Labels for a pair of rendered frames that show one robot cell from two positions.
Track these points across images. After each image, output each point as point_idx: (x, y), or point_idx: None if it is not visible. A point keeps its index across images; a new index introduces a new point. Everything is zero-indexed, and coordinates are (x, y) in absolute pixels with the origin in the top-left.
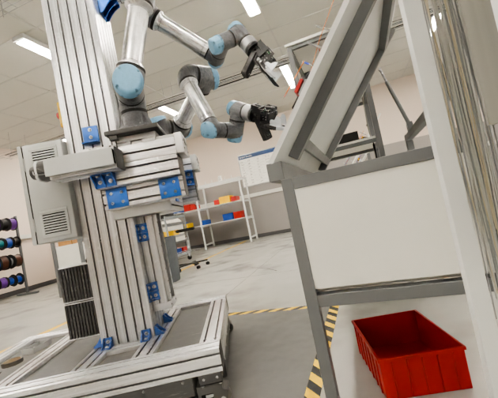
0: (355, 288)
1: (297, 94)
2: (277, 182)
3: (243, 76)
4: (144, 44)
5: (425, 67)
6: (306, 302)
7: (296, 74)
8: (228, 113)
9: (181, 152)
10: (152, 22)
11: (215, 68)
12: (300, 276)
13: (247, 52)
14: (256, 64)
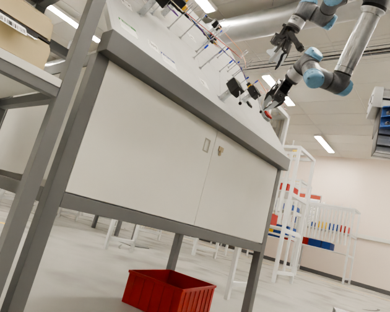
0: (236, 237)
1: (269, 117)
2: (280, 166)
3: (303, 49)
4: None
5: None
6: (264, 248)
7: (263, 88)
8: (320, 60)
9: (370, 118)
10: None
11: (335, 1)
12: (268, 231)
13: (298, 32)
14: (289, 43)
